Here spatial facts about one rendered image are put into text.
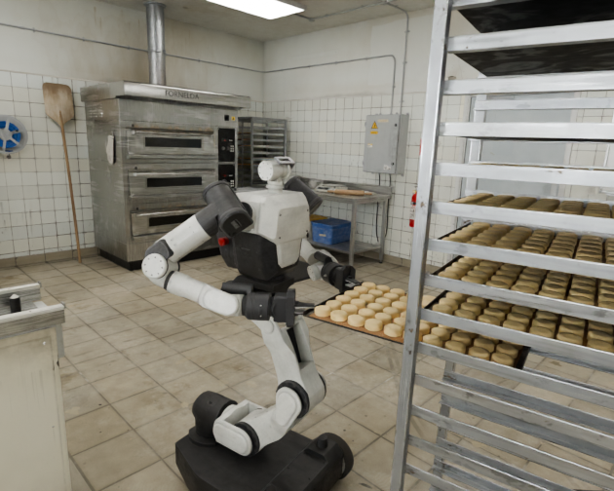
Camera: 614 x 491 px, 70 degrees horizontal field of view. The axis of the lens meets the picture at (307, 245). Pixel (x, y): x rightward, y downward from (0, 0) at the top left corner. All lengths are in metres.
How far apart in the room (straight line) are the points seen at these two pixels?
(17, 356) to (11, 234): 4.26
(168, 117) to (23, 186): 1.79
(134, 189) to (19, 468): 3.66
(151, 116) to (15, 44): 1.56
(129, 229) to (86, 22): 2.47
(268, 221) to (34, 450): 1.10
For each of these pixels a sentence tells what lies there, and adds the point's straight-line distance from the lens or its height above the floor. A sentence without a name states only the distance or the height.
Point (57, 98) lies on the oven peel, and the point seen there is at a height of 1.86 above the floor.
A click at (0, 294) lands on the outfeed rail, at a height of 0.89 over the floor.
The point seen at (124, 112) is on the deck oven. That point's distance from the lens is 5.10.
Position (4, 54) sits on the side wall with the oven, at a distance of 5.88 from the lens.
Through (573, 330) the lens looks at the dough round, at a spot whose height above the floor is 1.06.
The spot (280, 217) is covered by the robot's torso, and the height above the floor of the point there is 1.21.
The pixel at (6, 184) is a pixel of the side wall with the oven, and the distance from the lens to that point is 5.82.
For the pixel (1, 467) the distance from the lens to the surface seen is 1.87.
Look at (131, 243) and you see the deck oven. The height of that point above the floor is 0.33.
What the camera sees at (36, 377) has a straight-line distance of 1.74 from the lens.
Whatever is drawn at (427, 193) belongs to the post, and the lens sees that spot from 1.05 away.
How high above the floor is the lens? 1.45
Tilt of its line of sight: 13 degrees down
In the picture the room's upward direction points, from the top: 2 degrees clockwise
